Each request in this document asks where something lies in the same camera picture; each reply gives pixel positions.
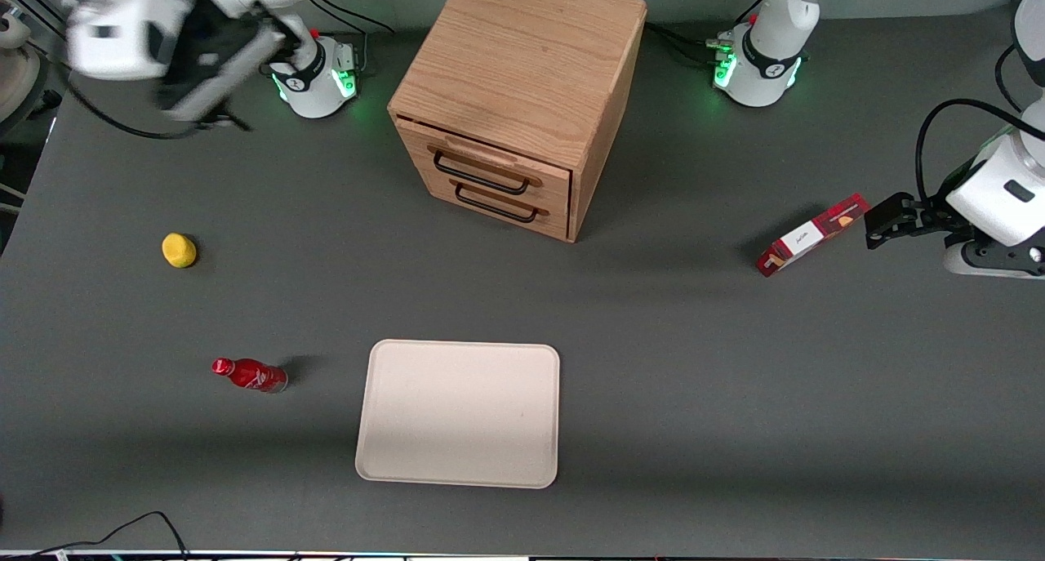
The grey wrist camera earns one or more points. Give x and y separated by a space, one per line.
216 75
992 263

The beige round background object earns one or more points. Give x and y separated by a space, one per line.
16 75

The beige rectangular tray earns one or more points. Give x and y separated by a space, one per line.
457 414

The yellow lemon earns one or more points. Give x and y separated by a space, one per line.
179 250

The oak wooden drawer cabinet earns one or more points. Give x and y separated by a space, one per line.
522 63

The red and white snack box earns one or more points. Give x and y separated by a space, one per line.
808 236

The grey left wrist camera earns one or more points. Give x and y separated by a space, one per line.
992 263

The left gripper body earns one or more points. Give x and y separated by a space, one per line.
929 215

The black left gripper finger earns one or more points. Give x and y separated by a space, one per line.
894 206
886 234

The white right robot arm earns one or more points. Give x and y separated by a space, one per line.
314 79

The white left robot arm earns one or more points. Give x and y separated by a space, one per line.
767 79

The red soda bottle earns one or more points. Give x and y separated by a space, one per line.
249 375

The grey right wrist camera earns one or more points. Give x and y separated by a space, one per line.
216 75

